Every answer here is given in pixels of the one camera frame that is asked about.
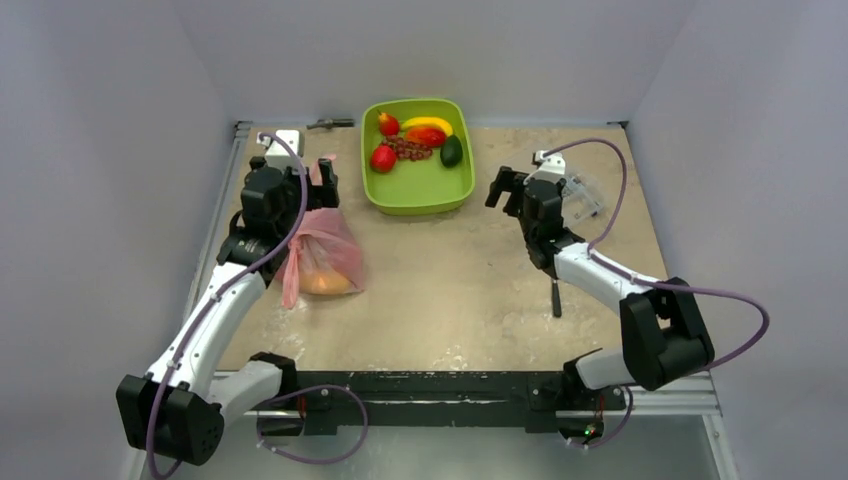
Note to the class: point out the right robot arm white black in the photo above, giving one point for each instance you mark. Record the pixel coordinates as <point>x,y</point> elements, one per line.
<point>663,334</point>

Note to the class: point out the red fake pear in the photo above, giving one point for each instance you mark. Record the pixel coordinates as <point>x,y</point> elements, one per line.
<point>388,125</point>

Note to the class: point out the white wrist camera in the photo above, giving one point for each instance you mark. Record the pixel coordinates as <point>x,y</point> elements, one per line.
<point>549,167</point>
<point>277,153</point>

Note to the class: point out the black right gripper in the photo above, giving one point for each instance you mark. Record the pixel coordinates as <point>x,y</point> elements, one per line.
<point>515,187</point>

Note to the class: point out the green plastic tray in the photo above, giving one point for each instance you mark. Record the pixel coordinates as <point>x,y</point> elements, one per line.
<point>418,187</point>

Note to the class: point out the yellow fake banana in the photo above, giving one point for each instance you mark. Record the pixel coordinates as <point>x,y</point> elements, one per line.
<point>429,122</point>

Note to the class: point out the small black hammer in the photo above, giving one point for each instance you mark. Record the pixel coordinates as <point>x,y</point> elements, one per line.
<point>556,304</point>

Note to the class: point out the red orange fake mango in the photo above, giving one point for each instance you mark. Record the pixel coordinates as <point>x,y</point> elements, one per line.
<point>429,137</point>

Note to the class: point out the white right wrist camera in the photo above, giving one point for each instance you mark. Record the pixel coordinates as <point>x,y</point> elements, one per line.
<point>549,167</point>

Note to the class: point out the metal clamp at table edge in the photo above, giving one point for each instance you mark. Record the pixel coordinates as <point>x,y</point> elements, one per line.
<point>331,123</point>

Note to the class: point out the dark green fake avocado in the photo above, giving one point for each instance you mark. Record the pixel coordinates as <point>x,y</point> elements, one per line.
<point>451,152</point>

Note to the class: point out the pink plastic bag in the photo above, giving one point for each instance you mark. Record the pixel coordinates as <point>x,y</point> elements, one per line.
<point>324,259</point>

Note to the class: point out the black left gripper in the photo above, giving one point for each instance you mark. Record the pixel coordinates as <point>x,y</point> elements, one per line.
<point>323,196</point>

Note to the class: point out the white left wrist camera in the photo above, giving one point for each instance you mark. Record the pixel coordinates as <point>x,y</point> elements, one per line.
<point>277,153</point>

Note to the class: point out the clear plastic screw box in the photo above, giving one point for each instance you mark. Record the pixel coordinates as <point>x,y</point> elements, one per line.
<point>581,200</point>

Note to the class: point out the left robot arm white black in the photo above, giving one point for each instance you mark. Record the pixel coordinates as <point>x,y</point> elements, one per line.
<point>178,408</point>

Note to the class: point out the purple fake grapes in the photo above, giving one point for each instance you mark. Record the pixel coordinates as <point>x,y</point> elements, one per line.
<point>407,150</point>

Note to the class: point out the red fake strawberry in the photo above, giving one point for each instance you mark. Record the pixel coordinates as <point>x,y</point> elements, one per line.
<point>383,159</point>

